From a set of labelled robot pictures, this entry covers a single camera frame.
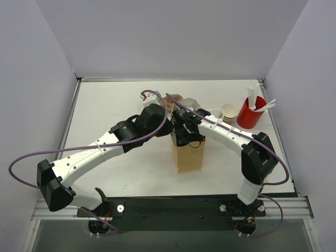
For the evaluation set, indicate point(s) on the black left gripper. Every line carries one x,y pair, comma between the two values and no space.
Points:
166,128

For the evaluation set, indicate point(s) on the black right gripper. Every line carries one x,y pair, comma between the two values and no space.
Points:
182,137

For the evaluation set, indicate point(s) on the brown paper bag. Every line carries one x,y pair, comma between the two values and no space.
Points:
189,158

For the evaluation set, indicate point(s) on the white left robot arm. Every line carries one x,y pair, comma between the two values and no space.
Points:
56,180

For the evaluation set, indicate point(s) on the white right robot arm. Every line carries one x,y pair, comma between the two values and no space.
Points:
255,150

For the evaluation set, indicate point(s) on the brown pulp cup carrier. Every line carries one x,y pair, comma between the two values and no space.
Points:
170,104

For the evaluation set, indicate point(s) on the stack of paper cups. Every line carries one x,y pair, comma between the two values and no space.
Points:
228,113

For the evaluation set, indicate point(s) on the red cylindrical holder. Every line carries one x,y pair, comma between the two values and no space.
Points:
247,118

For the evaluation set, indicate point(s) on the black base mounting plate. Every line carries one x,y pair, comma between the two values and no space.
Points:
172,213

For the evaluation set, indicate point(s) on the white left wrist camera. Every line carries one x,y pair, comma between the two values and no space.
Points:
148,99

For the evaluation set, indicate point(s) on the aluminium frame rail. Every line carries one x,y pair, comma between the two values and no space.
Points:
292,208

